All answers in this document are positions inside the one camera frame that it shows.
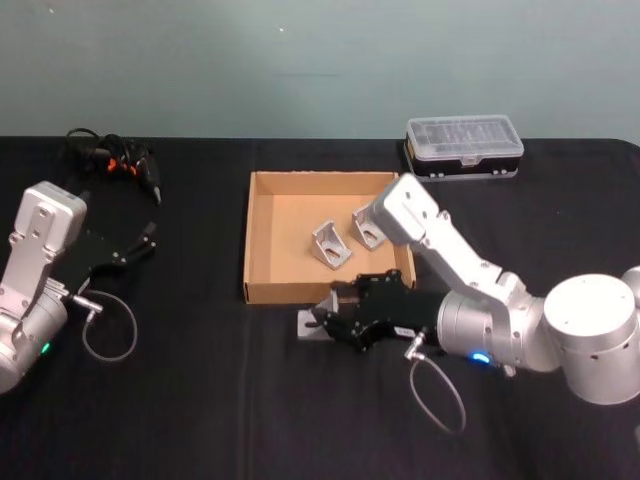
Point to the clear plastic case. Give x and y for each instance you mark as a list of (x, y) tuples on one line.
[(462, 140)]

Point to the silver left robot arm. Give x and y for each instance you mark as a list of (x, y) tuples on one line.
[(32, 250)]

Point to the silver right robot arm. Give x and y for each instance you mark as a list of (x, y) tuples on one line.
[(590, 320)]

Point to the brown cardboard tray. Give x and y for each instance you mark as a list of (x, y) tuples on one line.
[(285, 240)]

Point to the black table cloth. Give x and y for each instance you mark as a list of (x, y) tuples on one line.
[(210, 400)]

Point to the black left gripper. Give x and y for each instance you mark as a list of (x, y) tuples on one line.
[(87, 257)]

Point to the silver metal angle bracket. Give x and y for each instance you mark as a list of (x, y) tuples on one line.
[(330, 245), (305, 328), (365, 230)]

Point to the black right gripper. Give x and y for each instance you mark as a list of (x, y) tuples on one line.
[(400, 315)]

